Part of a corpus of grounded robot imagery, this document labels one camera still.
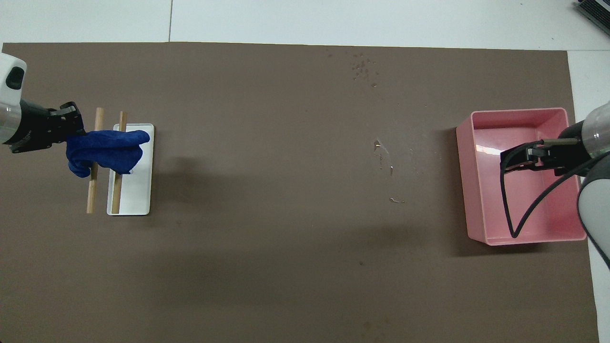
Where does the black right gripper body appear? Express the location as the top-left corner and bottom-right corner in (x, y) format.
(541, 121), (591, 177)

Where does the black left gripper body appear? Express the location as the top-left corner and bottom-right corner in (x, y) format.
(10, 99), (77, 154)

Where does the blue towel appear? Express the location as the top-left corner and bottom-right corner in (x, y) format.
(66, 129), (151, 178)

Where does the white towel rack base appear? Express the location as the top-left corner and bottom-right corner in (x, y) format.
(107, 123), (155, 216)

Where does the water puddle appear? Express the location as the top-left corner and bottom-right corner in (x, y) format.
(373, 138), (406, 204)

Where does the water droplet cluster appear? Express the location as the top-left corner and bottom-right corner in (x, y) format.
(352, 51), (380, 89)

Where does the pink plastic bin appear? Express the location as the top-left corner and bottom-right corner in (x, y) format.
(456, 108), (588, 246)

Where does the grey ridged device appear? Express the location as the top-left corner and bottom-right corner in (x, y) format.
(574, 0), (610, 36)

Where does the brown table mat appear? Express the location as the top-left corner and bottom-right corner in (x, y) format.
(0, 42), (600, 343)

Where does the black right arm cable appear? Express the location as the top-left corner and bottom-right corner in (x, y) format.
(499, 138), (581, 239)

